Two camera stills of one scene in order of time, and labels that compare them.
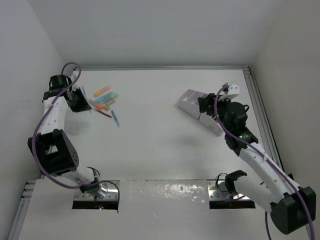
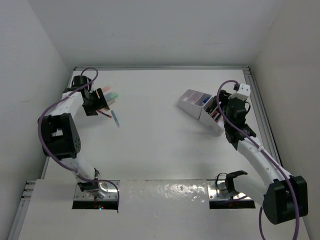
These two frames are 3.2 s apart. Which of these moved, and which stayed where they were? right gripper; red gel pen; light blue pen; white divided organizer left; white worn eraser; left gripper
Moved: left gripper; right gripper
Stayed: light blue pen; white divided organizer left; white worn eraser; red gel pen
